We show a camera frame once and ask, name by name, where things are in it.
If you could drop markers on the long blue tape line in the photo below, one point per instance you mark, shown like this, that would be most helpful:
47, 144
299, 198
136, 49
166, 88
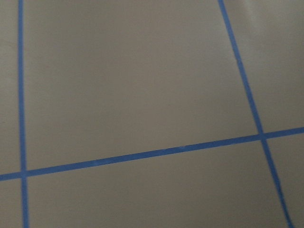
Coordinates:
255, 114
22, 128

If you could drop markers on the crossing blue tape line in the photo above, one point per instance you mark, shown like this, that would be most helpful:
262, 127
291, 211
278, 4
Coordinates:
148, 154

